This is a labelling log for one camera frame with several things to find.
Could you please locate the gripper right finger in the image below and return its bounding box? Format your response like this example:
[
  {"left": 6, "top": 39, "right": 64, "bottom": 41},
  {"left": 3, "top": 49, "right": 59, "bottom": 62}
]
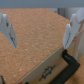
[{"left": 62, "top": 8, "right": 84, "bottom": 48}]

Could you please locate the wooden drawer box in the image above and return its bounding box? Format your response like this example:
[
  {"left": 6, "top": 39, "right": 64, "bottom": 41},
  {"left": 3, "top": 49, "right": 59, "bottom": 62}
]
[{"left": 15, "top": 45, "right": 84, "bottom": 84}]

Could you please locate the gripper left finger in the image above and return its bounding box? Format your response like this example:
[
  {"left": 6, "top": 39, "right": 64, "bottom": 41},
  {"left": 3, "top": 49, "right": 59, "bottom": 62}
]
[{"left": 0, "top": 12, "right": 18, "bottom": 50}]

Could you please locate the black drawer handle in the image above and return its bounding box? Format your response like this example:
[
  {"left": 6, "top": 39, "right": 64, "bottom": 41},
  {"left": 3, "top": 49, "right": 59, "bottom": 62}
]
[{"left": 61, "top": 49, "right": 81, "bottom": 84}]

